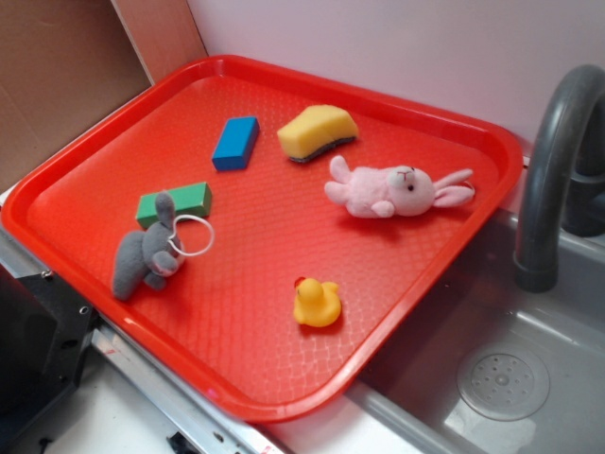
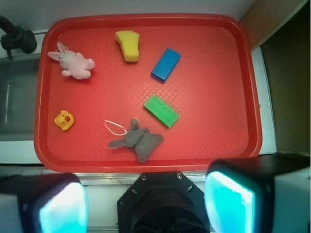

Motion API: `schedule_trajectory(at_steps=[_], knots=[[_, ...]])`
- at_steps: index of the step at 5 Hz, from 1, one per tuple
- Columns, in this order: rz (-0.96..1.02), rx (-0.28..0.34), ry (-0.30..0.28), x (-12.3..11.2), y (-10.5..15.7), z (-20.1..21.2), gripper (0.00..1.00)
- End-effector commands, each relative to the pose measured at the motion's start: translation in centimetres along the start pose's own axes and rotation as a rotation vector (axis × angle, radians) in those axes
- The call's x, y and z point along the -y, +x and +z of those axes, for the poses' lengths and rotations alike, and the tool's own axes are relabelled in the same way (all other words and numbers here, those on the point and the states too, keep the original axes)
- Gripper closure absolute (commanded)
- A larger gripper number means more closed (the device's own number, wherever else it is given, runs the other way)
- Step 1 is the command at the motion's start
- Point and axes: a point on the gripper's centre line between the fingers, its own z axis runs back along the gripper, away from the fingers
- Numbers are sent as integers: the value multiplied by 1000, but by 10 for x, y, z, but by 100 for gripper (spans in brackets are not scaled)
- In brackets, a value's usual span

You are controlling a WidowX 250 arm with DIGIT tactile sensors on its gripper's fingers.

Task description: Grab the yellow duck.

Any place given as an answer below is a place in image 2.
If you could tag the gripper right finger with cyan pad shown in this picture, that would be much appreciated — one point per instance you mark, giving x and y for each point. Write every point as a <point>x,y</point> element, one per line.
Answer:
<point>264,194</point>

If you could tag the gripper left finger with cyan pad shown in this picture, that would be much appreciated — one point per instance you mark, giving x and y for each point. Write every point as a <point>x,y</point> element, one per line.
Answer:
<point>53,203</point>

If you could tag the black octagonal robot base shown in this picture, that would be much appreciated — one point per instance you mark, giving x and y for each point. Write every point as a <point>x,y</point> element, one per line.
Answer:
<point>162,203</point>

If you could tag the yellow rubber duck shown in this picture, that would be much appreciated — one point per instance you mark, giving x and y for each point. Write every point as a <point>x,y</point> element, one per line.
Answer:
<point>64,120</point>

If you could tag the grey plush elephant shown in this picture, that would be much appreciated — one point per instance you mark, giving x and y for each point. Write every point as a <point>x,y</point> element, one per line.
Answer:
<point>139,140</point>

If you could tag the red plastic tray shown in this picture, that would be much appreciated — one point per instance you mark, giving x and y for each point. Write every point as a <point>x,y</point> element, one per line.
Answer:
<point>212,88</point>

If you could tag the green rectangular block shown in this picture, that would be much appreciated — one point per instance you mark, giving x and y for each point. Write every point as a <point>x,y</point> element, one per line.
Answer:
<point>161,111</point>

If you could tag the grey metal sink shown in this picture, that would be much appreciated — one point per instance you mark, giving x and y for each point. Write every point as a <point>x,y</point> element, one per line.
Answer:
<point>18,87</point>

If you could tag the pink plush bunny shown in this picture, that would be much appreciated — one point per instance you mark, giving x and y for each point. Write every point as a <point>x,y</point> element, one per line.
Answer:
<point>72,63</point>

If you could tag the blue rectangular block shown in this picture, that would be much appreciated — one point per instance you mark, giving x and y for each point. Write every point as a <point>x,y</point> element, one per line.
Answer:
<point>165,65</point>

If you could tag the yellow sponge wedge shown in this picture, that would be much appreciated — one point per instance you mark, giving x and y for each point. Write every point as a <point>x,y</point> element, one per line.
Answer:
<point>129,42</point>

